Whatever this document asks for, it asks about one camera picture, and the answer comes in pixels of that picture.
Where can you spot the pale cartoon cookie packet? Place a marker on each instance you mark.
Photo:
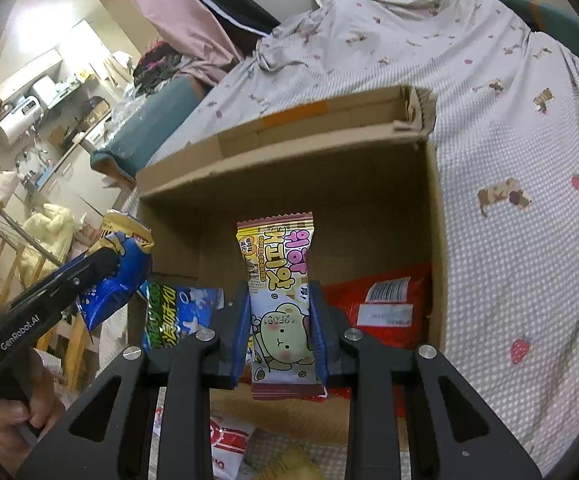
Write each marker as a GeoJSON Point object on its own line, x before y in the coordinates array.
{"type": "Point", "coordinates": [279, 330]}

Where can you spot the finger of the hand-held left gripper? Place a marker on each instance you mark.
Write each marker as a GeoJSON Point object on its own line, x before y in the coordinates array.
{"type": "Point", "coordinates": [94, 265]}

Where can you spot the yellow snack packet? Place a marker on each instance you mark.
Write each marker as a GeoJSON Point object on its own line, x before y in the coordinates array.
{"type": "Point", "coordinates": [289, 465]}

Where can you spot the white red blue snack packet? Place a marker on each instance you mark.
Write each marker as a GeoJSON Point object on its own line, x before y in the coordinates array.
{"type": "Point", "coordinates": [229, 440]}

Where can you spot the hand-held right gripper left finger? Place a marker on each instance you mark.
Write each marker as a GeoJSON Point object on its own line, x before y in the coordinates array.
{"type": "Point", "coordinates": [242, 330]}

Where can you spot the printed checked blanket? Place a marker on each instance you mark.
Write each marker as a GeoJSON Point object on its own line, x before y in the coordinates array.
{"type": "Point", "coordinates": [494, 135]}

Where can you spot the pink curtain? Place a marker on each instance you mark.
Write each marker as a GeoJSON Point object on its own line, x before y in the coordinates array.
{"type": "Point", "coordinates": [184, 20]}

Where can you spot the yellow quilt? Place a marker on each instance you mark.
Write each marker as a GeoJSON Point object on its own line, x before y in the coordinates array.
{"type": "Point", "coordinates": [49, 232]}

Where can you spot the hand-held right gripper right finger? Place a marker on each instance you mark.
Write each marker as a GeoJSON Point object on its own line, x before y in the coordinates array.
{"type": "Point", "coordinates": [317, 325]}

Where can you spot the green blue snack packet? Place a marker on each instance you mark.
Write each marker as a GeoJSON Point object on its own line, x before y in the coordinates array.
{"type": "Point", "coordinates": [179, 320]}

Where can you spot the person's left hand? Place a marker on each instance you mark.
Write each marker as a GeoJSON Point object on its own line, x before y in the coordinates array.
{"type": "Point", "coordinates": [44, 390]}

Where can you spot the pile of dark clothes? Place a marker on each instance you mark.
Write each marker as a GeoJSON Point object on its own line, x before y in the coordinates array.
{"type": "Point", "coordinates": [157, 65]}

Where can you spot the wooden rack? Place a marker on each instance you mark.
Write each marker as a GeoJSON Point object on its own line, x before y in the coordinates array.
{"type": "Point", "coordinates": [4, 245]}

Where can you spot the teal padded bed rail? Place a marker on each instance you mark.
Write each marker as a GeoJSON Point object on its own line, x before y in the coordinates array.
{"type": "Point", "coordinates": [554, 15]}
{"type": "Point", "coordinates": [154, 120]}

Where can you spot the white water heater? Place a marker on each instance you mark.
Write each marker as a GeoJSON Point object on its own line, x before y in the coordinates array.
{"type": "Point", "coordinates": [17, 120]}

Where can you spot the brown cardboard box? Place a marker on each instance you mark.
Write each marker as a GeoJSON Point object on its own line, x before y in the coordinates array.
{"type": "Point", "coordinates": [319, 185]}

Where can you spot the blue cookie packet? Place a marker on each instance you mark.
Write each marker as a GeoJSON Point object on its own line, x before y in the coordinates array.
{"type": "Point", "coordinates": [119, 295]}

